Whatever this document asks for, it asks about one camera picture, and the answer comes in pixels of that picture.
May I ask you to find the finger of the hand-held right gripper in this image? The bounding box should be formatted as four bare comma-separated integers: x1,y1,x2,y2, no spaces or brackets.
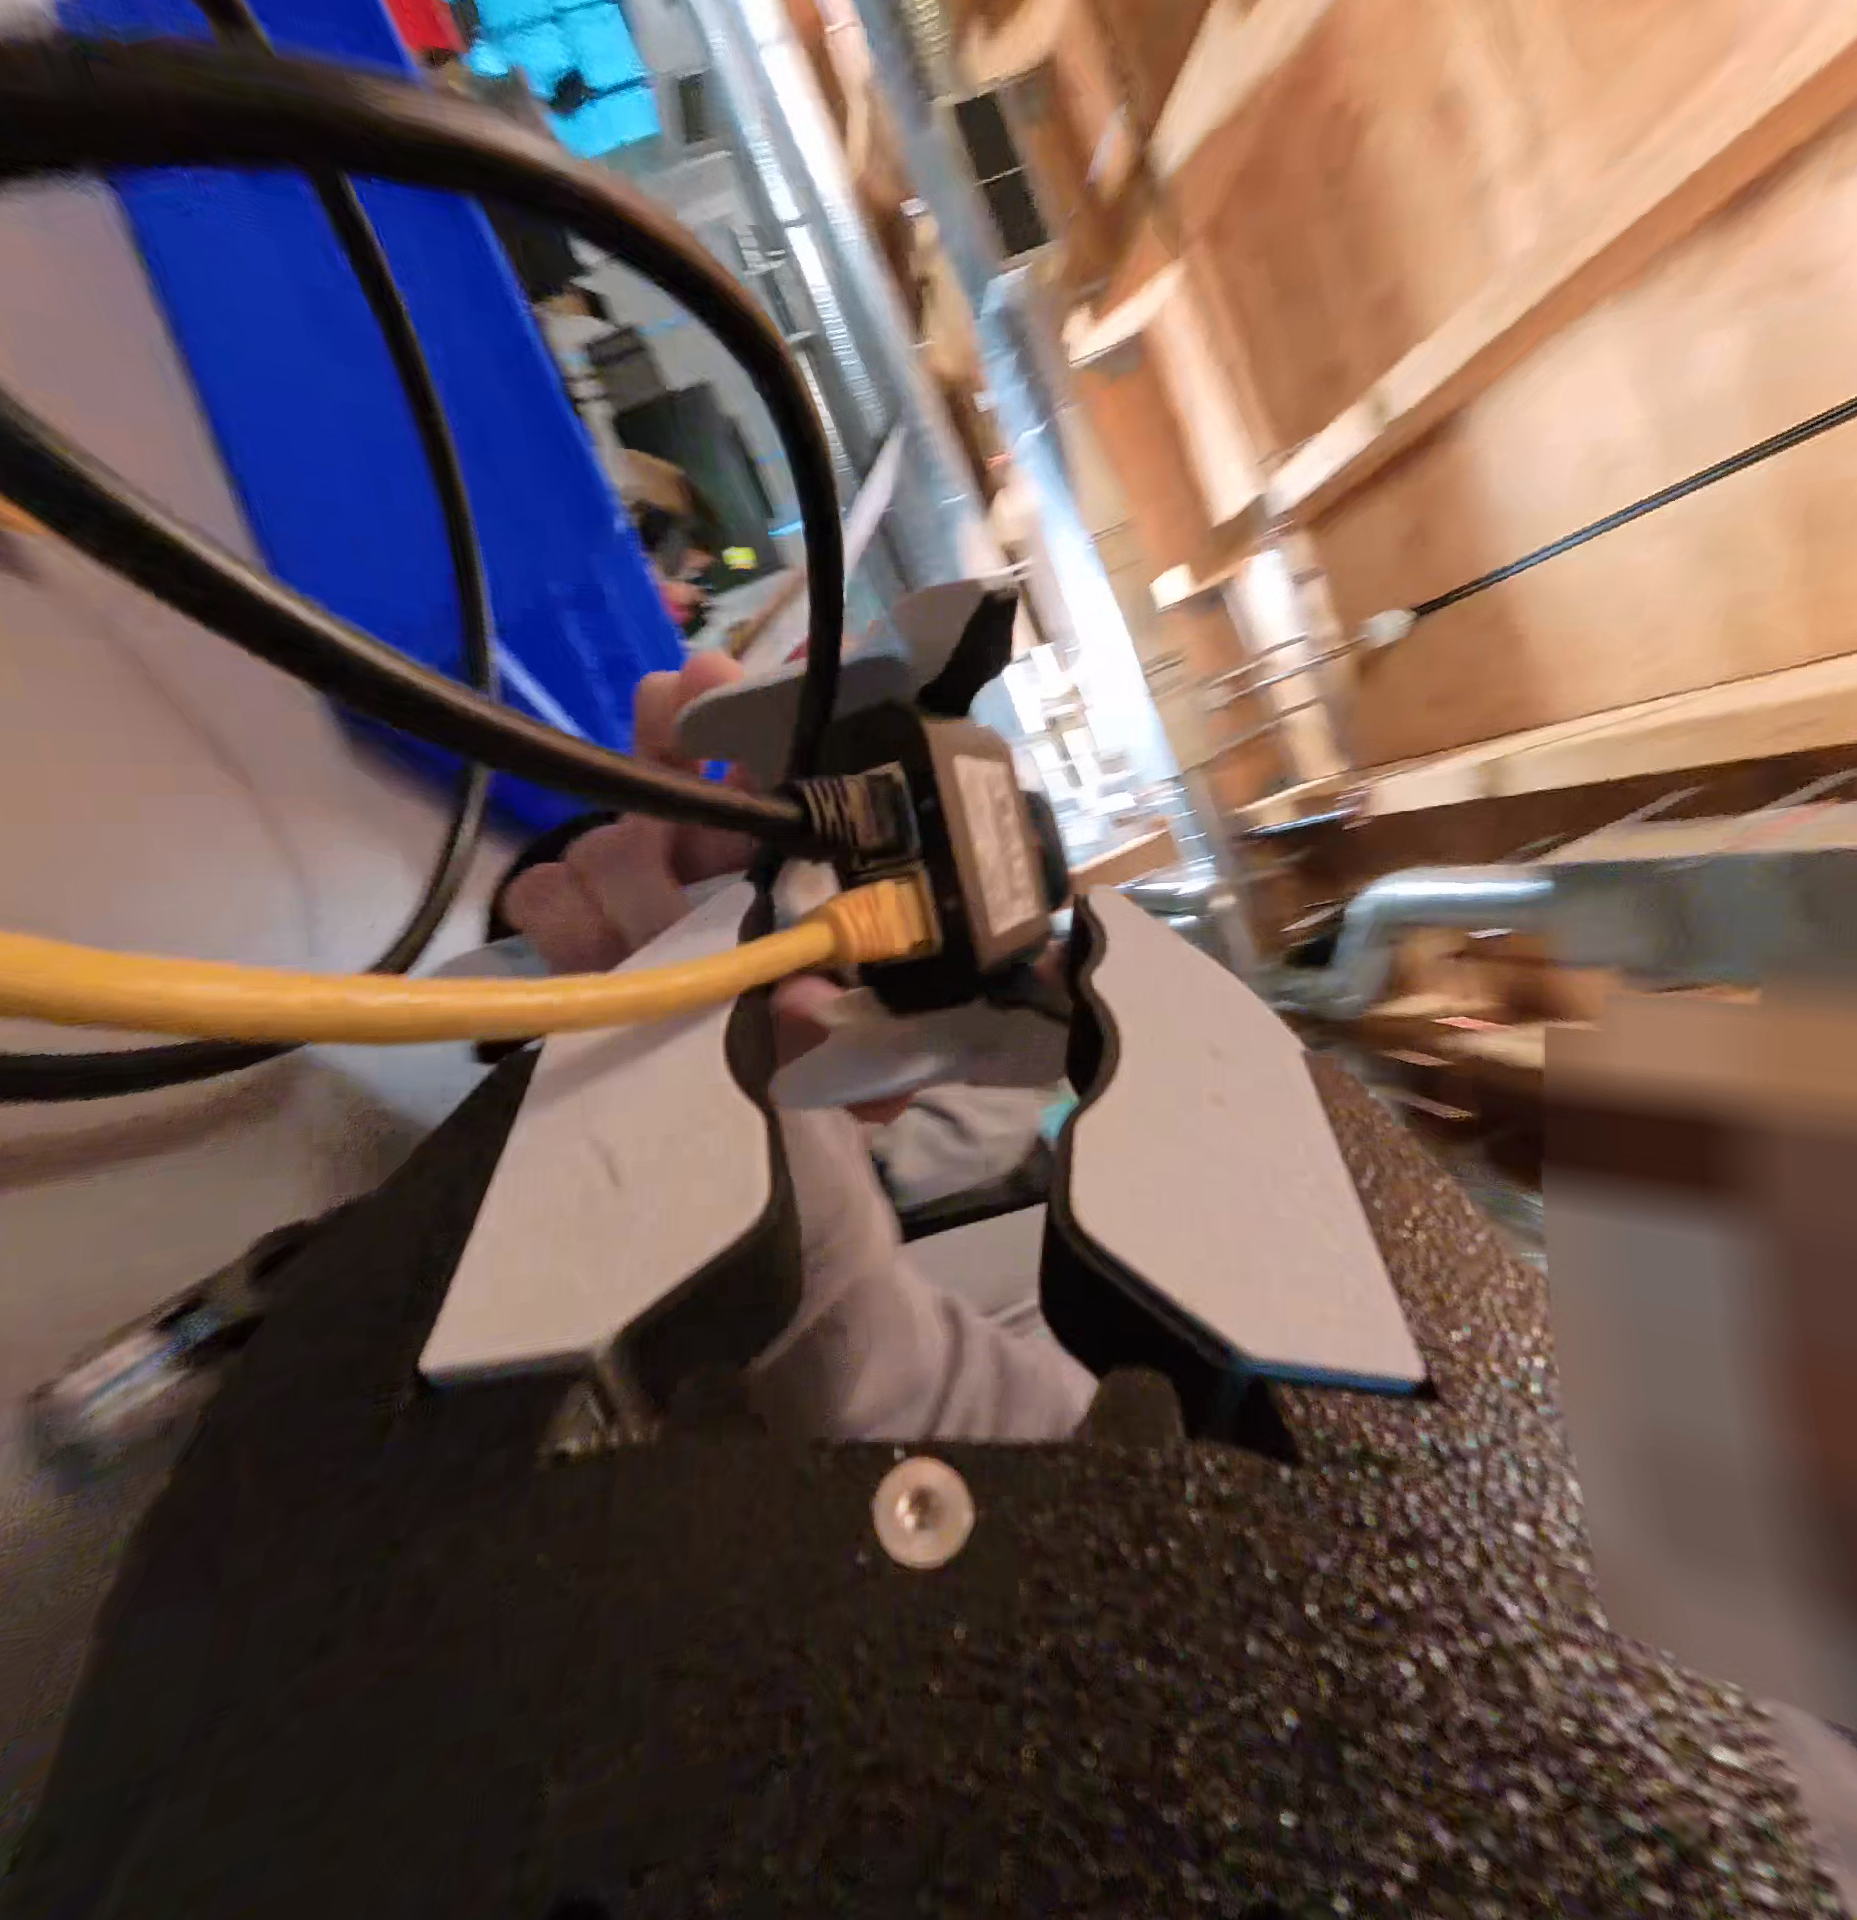
883,575,1022,719
670,646,915,785

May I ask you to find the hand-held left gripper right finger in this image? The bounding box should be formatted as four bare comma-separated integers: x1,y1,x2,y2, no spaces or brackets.
1037,885,1435,1464

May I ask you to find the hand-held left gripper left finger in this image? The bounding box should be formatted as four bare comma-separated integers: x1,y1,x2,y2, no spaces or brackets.
417,882,804,1442

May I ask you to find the yellow network cable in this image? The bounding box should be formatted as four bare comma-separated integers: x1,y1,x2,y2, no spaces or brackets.
0,476,945,1052

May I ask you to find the thick black cable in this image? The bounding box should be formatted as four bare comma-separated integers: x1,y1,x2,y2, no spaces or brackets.
0,30,930,889

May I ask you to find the person's right forearm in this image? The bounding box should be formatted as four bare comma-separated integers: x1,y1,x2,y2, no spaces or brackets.
778,1080,1102,1446

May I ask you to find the person's right hand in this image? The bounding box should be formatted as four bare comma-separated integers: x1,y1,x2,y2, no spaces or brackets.
500,667,870,1082

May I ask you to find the grey metal bar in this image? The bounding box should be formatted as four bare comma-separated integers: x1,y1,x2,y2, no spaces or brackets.
1259,848,1857,1029

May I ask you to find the blue plastic bin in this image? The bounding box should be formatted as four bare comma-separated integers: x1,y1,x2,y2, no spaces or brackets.
59,0,713,835

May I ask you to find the wooden crate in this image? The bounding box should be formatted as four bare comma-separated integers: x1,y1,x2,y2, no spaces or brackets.
1064,0,1857,844

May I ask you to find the silver metal duct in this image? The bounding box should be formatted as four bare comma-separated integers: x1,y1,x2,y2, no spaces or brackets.
687,0,1020,602

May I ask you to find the thin black wire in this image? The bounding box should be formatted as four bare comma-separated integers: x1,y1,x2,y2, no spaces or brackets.
1363,383,1857,647

